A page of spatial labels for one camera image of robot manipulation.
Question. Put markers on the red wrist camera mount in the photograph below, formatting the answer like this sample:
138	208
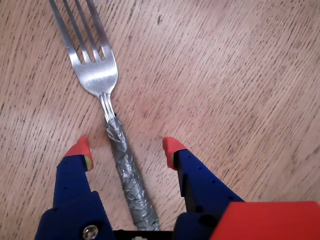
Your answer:
270	222

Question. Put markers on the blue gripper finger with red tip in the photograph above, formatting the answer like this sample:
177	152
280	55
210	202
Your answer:
202	190
72	195

